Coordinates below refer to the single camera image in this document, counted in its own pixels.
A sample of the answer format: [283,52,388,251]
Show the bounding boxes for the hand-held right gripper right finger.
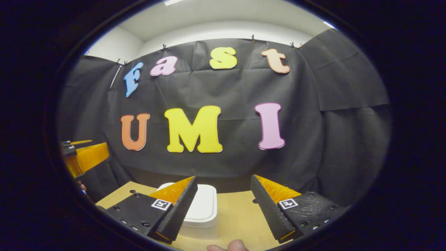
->
[250,174,347,244]

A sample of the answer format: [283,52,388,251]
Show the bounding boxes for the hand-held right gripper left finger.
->
[104,176,199,244]

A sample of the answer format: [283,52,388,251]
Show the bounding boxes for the white desktop garbage bin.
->
[156,182,220,240]

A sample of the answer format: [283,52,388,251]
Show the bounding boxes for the wooden desktop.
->
[96,181,290,251]

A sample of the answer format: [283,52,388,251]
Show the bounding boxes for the black backdrop cloth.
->
[57,29,392,206]

